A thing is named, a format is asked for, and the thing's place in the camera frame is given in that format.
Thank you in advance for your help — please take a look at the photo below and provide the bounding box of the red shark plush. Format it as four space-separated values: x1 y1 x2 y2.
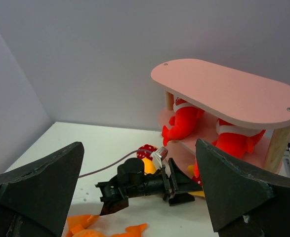
212 118 266 158
162 97 205 146

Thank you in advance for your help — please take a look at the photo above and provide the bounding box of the orange shark plush back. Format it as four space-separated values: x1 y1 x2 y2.
66 223 148 237

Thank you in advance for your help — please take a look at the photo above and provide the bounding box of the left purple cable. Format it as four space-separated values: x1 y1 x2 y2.
78 151 138 178

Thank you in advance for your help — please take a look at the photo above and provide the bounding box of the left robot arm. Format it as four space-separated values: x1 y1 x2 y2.
95 158 203 216

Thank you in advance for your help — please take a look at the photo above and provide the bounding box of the yellow plush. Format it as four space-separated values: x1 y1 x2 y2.
187 162 205 198
136 144 158 174

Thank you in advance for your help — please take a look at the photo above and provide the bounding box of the orange shark plush facing camera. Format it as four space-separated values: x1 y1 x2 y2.
66 214 100 237

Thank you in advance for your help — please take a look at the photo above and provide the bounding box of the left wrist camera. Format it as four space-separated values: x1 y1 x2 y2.
150 147 168 170

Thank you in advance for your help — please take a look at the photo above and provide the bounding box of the red shark plush front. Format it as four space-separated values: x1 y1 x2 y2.
212 118 266 158

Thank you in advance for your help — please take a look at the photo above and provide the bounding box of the pink three-tier shelf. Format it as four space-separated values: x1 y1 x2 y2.
151 59 290 173

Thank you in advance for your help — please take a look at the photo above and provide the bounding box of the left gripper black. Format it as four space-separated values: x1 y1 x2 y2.
160 158 202 206

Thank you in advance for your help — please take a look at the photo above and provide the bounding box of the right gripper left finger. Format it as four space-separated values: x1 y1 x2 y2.
0 142 84 237

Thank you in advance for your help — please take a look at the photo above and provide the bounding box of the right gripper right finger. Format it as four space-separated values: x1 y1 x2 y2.
196 139 290 237

